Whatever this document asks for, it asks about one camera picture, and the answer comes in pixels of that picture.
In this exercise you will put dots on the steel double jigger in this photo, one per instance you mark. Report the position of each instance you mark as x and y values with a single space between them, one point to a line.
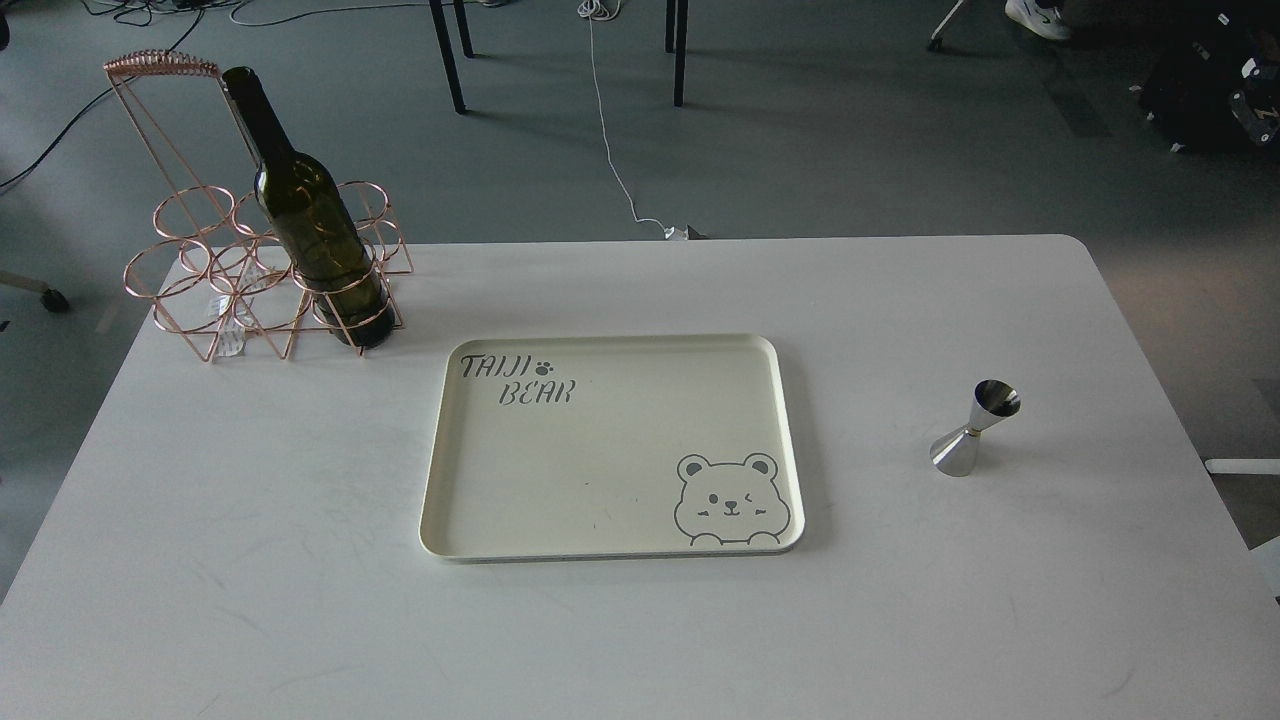
956 454

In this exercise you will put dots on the dark green wine bottle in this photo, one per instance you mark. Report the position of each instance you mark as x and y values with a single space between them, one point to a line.
309 219

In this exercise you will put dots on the cream bear serving tray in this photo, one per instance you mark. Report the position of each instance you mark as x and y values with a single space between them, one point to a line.
612 448

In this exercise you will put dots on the black table leg right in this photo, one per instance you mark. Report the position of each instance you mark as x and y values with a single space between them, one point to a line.
676 30

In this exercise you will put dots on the black table leg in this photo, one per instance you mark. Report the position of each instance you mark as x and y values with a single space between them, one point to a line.
676 30
444 39

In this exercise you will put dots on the black table leg left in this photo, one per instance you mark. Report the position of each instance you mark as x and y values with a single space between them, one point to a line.
444 39

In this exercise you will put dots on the white office chair base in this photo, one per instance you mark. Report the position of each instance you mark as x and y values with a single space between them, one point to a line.
937 37

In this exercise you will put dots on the white sneaker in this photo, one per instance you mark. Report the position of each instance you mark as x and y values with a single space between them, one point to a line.
1042 18

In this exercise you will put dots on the dark equipment box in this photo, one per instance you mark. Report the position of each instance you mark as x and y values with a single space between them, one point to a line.
1214 87

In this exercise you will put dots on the rose gold wire bottle rack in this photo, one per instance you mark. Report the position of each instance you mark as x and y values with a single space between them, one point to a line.
236 281

